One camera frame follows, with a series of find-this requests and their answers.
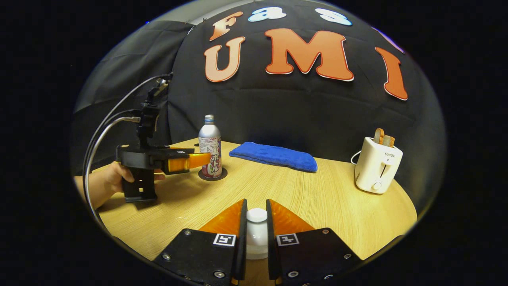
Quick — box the grey cable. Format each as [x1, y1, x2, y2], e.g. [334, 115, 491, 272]
[81, 75, 165, 175]
[83, 115, 141, 227]

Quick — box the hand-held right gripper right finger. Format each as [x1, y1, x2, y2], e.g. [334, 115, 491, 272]
[266, 199, 364, 286]

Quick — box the dark round coaster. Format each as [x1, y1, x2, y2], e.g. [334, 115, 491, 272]
[198, 167, 228, 182]

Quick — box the silver water bottle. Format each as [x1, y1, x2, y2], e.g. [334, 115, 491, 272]
[198, 114, 223, 178]

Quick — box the blue towel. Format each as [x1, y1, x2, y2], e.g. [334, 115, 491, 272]
[229, 142, 318, 173]

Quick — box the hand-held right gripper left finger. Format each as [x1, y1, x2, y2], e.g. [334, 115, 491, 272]
[153, 199, 248, 286]

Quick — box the white toaster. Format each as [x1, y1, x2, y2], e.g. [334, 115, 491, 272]
[354, 137, 404, 195]

